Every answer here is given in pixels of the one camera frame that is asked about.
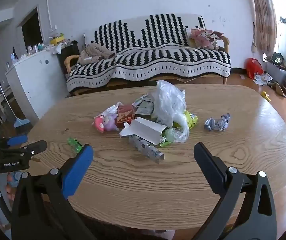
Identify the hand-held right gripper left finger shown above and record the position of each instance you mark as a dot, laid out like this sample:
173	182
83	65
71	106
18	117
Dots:
78	172

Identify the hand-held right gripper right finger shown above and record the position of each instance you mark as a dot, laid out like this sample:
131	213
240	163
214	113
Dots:
209	171

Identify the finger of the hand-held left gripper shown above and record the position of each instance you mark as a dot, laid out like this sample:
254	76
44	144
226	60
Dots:
16	140
33	148

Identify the blue white paper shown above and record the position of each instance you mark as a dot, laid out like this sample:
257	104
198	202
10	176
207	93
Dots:
216	123

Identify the silver blister pack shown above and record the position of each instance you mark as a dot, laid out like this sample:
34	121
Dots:
145	148

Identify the blue broom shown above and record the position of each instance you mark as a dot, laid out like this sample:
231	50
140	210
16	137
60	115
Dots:
21	123

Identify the small green wrapper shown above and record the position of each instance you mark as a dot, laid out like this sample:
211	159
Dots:
75	145

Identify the yellow green snack packet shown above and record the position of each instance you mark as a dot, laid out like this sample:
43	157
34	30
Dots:
192	120

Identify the pink plush toy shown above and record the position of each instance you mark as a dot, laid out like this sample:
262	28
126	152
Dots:
103	123

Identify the white cabinet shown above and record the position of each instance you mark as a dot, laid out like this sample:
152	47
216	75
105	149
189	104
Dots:
35	80

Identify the red cardboard box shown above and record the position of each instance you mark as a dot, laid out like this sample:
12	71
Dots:
125	116

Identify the white crumpled tissue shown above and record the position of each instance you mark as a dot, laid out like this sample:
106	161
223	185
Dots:
113	108

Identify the white opened carton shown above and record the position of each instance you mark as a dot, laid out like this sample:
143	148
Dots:
143	130

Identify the clear plastic bag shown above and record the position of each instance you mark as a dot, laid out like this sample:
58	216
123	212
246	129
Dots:
168	100

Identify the bottles on cabinet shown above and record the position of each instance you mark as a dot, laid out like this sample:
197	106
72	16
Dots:
33	48

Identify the grey green small boxes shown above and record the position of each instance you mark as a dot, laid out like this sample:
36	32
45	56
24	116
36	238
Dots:
144	108

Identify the yellow toy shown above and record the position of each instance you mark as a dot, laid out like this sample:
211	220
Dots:
266	96

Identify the wooden sofa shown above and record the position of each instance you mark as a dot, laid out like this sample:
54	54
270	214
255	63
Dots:
68	61

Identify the scattered papers on floor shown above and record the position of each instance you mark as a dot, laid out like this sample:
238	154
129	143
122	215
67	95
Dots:
263	78

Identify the cardboard piece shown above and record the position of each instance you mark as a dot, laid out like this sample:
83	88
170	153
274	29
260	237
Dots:
279	88

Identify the yellow item on cabinet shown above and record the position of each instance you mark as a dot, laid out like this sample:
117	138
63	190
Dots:
57	39

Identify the red plastic bag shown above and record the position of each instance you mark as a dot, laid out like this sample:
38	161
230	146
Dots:
254	67

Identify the brown plush cloth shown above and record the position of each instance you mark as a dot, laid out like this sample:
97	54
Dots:
95	52

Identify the white planter box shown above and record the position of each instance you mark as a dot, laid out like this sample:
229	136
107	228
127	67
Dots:
276	70

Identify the black white striped blanket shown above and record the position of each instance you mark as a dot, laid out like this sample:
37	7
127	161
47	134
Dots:
158	55

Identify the hanging tassel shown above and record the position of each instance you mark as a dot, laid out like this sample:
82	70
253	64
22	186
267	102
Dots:
253	45

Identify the pink cartoon pillow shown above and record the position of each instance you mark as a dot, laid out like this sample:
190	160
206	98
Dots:
205	37

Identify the patterned curtain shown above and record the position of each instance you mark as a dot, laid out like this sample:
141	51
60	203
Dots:
264	17

